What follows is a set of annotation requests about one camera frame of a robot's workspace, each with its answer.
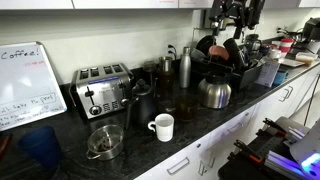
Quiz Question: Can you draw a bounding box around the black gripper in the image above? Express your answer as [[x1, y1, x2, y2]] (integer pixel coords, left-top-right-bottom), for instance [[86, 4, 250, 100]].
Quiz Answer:
[[209, 0, 249, 40]]

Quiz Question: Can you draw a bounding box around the white ceramic mug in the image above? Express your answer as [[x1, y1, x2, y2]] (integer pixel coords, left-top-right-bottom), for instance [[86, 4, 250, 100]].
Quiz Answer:
[[147, 113, 175, 143]]

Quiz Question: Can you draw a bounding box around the black mug in rack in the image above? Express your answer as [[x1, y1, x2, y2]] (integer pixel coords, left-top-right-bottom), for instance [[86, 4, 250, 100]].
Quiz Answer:
[[223, 37, 248, 69]]

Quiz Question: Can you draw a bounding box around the small white mug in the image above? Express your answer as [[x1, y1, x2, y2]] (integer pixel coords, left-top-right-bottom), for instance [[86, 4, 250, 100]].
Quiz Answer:
[[268, 48, 283, 61]]

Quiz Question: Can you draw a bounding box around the blue mug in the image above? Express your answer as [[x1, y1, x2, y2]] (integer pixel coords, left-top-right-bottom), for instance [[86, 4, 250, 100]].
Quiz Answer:
[[273, 69, 290, 86]]

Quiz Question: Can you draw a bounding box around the red bowl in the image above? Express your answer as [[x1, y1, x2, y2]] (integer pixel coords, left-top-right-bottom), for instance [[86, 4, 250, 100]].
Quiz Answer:
[[208, 45, 230, 61]]

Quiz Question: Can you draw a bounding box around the black bowl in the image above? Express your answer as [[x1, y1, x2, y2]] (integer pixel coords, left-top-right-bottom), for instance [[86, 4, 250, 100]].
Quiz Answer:
[[195, 34, 217, 56]]

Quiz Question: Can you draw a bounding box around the clear glass french press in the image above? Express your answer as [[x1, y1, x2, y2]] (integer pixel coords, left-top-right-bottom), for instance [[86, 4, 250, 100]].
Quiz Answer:
[[244, 33, 263, 54]]

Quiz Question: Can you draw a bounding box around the black dish rack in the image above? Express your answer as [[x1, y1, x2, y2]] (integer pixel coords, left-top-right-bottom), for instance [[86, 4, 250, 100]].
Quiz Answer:
[[191, 49, 268, 90]]

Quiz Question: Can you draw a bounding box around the stainless steel water bottle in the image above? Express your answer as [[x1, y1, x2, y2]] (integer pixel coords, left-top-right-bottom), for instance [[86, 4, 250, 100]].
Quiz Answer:
[[179, 46, 192, 89]]

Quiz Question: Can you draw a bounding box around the printed paper card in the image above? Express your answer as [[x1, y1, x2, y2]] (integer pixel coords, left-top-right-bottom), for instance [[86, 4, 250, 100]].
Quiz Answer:
[[254, 59, 281, 89]]

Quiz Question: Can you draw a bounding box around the red and white cup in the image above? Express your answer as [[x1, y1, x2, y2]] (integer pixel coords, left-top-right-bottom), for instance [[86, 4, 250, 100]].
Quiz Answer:
[[279, 37, 295, 54]]

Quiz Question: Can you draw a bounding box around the stainless steel coffee carafe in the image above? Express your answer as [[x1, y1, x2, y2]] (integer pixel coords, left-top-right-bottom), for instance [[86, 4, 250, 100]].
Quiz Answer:
[[197, 70, 233, 110]]

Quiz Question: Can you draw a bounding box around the dark glass french press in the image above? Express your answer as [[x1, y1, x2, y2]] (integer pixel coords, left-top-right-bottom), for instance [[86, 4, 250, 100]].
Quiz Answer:
[[157, 55, 175, 90]]

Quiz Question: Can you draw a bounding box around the clear plastic food container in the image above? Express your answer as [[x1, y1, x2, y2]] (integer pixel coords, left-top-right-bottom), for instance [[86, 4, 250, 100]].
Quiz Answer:
[[295, 51, 318, 65]]

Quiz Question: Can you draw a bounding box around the small dark jar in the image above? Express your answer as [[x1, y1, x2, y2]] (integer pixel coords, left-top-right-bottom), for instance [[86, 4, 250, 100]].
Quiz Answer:
[[143, 60, 158, 74]]

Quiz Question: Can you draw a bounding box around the black coffee machine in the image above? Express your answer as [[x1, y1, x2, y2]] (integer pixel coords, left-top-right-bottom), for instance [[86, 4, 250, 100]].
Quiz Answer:
[[301, 17, 320, 43]]

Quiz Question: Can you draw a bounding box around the amber glass cup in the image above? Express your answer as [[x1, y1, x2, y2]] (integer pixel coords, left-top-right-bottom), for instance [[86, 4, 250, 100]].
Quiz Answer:
[[175, 94, 200, 123]]

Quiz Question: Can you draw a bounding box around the white lower cabinet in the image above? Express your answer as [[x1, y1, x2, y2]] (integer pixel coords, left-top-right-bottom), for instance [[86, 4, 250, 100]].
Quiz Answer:
[[134, 64, 320, 180]]

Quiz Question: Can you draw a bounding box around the white cabinet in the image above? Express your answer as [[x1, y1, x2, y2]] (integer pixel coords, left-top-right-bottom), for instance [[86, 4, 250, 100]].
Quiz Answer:
[[0, 0, 320, 10], [134, 64, 320, 180]]

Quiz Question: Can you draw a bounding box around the black gooseneck kettle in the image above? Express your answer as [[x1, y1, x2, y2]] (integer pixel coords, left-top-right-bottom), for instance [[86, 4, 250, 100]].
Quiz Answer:
[[124, 78, 160, 130]]

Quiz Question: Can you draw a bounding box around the white upper cabinet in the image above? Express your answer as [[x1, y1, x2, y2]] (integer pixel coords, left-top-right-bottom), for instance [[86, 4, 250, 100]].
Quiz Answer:
[[0, 0, 320, 10]]

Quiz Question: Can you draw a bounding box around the stainless steel four-slot toaster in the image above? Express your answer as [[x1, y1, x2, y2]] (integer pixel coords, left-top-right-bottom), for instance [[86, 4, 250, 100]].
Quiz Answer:
[[68, 62, 135, 120]]

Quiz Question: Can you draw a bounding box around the purple lit white device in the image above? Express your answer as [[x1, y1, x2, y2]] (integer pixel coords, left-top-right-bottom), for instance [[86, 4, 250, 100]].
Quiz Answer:
[[289, 119, 320, 179]]

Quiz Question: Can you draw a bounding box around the small metal strainer pot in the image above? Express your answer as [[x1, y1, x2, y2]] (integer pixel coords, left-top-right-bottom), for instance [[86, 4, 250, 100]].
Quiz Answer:
[[85, 124, 125, 162]]

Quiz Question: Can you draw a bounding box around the whiteboard with handwritten notes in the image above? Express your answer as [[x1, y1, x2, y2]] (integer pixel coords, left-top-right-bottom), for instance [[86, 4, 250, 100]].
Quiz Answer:
[[0, 41, 68, 132]]

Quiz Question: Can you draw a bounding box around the blue plastic cup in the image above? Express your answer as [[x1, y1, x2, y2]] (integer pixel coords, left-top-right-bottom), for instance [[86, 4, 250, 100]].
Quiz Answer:
[[17, 125, 63, 169]]

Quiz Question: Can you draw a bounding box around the metal drawer handle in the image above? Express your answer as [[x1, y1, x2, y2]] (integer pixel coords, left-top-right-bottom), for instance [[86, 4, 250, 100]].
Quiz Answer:
[[197, 160, 208, 177], [166, 156, 191, 176], [207, 155, 216, 169], [227, 121, 244, 134], [278, 85, 294, 103]]

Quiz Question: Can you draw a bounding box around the black hanging cable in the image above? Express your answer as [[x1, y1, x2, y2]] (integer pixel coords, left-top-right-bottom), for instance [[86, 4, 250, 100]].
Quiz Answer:
[[303, 73, 320, 127]]

